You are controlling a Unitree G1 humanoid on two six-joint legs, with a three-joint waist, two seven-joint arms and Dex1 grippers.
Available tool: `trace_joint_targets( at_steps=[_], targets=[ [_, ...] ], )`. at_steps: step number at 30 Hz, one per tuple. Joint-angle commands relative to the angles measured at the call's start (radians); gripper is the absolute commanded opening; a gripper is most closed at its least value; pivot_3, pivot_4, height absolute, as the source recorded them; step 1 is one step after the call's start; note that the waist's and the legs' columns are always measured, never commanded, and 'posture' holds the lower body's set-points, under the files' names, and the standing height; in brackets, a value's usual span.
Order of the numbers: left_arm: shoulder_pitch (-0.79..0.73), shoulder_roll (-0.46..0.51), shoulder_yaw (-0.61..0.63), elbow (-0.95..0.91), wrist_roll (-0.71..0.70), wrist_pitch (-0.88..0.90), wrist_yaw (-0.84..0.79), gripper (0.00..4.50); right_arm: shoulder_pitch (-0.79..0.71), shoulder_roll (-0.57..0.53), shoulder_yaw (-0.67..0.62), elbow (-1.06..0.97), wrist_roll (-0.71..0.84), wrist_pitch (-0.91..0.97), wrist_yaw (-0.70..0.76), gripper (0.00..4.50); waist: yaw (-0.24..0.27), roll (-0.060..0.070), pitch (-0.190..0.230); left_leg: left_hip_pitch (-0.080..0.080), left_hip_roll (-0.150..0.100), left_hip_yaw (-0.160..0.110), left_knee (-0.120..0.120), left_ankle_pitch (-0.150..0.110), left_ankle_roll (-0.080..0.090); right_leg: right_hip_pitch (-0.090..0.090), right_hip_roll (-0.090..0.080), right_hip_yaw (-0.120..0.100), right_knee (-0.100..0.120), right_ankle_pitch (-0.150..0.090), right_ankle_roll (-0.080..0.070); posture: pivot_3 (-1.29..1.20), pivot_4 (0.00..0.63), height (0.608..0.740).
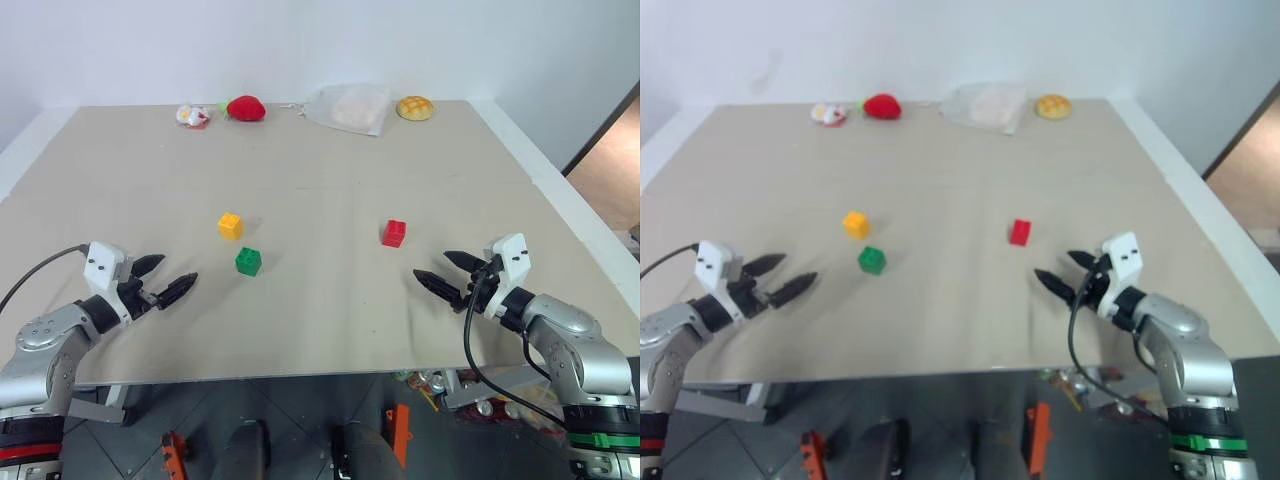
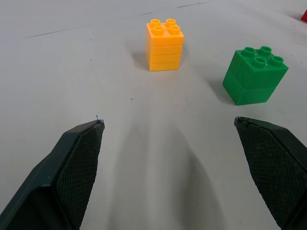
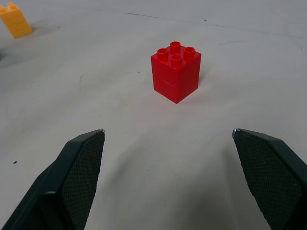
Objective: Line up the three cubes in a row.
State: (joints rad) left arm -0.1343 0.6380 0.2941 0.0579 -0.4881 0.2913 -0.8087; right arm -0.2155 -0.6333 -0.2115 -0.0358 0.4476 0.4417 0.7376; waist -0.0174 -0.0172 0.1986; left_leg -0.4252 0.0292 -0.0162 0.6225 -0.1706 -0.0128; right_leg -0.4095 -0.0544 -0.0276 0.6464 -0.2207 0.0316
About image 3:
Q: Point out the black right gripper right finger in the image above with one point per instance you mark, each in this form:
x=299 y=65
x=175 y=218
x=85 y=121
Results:
x=271 y=175

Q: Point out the yellow toy brick stack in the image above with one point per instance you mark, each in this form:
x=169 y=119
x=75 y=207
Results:
x=15 y=21

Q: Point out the red toy brick stack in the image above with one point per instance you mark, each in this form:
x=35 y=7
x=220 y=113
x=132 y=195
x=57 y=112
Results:
x=176 y=72

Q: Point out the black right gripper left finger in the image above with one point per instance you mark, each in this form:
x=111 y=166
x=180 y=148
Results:
x=67 y=182

